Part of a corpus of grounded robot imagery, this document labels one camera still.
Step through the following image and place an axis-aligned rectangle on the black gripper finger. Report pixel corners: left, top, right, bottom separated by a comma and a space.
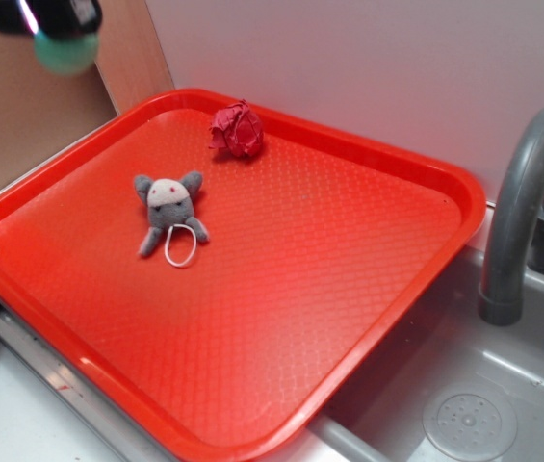
28, 0, 103, 38
0, 0, 32, 35

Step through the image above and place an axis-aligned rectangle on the green dimpled ball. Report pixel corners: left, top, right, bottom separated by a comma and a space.
34, 32, 99, 76

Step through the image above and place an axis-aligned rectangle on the crumpled red paper ball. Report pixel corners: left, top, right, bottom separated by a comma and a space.
209, 99, 264, 158

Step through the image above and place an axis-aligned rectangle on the wooden board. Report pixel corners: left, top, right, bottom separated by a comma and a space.
96, 0, 174, 115

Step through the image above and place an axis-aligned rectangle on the grey plush mouse toy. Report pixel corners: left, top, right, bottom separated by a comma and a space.
134, 171, 210, 268

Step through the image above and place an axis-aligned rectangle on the red plastic tray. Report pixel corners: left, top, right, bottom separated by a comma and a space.
0, 90, 485, 461

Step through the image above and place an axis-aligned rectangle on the grey curved faucet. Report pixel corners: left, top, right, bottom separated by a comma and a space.
479, 109, 544, 326

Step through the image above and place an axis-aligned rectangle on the grey plastic sink basin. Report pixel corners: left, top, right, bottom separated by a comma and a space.
313, 247, 544, 462

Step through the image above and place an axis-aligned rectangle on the metal rail strip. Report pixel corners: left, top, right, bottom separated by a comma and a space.
0, 309, 173, 461

